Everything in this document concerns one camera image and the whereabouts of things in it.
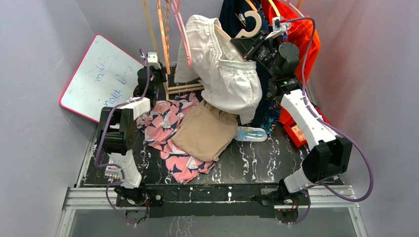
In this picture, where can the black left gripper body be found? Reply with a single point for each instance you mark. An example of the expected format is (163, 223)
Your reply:
(159, 76)

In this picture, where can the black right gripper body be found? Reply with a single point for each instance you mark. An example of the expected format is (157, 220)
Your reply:
(265, 57)

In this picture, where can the white shorts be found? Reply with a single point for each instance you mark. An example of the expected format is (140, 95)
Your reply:
(230, 83)

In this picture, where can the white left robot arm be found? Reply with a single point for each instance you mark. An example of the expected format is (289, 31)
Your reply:
(117, 127)

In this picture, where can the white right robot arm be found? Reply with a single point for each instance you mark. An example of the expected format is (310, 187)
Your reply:
(329, 153)

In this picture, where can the pink shark print shorts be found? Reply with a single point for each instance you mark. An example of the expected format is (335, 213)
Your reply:
(160, 126)

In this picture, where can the navy blue hanging shorts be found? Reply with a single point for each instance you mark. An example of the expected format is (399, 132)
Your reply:
(232, 20)

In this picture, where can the orange hanging shorts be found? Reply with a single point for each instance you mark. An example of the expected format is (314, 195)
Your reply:
(301, 34)

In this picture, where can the colourful print hanging shorts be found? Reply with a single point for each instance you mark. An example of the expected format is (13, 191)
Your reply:
(271, 115)

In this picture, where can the beige shorts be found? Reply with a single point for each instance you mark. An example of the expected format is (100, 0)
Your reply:
(205, 132)

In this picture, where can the pink framed whiteboard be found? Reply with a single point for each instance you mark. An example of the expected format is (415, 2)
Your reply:
(106, 76)

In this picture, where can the red plastic bin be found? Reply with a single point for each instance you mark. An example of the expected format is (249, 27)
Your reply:
(296, 132)

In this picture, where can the coloured marker pack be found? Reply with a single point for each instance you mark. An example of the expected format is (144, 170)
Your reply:
(111, 172)

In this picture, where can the wooden clothes rack frame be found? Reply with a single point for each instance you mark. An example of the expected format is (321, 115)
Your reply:
(174, 6)

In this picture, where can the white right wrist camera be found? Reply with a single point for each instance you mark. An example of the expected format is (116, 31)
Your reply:
(279, 28)

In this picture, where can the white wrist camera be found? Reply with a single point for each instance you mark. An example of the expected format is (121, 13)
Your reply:
(279, 28)
(153, 60)

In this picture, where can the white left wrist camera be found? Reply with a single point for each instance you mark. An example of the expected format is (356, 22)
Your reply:
(153, 60)

